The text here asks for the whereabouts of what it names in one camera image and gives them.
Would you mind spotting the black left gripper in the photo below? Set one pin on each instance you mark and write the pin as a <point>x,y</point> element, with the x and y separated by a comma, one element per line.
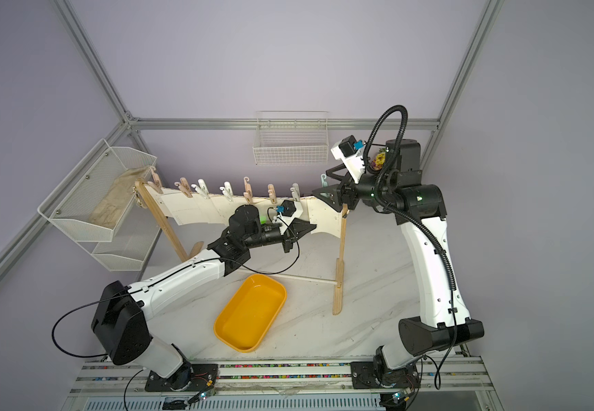
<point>290,235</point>

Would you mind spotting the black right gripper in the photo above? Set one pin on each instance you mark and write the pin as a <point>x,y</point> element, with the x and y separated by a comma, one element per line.
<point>350,190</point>

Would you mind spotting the pink clothespin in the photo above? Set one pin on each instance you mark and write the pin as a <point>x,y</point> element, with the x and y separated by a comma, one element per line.
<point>248,194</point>
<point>156,182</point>
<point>184,187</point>
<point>272,194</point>

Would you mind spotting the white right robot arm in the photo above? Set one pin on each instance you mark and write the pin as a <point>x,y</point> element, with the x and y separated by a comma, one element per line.
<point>384,174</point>

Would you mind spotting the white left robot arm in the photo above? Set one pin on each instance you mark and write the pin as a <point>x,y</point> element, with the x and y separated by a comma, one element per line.
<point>120,321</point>

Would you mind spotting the dark vase with yellow flowers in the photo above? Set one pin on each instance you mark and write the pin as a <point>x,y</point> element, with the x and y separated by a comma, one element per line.
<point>377,163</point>

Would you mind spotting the wooden clothesline rack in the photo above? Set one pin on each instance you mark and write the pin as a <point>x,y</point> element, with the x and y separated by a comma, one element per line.
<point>222,257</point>

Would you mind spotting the white clothespin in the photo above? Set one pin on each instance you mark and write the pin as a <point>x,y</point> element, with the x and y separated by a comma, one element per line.
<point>227,191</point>
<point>201,189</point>

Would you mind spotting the yellow plastic tray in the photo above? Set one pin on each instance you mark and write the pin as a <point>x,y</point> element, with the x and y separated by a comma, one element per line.
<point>248,316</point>

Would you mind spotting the white mesh shelf basket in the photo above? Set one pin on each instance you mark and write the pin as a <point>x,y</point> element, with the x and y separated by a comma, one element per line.
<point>123,249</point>

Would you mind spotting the beige cloth in basket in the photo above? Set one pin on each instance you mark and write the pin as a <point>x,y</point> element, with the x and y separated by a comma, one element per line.
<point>111,208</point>

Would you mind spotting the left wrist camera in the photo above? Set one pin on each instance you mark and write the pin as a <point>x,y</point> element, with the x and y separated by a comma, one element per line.
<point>287,211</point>

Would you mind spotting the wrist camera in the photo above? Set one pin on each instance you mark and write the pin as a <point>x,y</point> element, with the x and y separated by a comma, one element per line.
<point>287,211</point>
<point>350,151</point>

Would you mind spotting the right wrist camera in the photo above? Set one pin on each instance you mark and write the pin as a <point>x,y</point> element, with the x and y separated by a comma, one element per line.
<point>350,151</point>

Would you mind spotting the white wire wall basket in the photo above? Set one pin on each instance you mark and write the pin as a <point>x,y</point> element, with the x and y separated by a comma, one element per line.
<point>291,138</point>

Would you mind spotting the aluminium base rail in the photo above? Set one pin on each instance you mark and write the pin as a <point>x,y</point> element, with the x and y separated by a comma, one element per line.
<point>321,384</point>

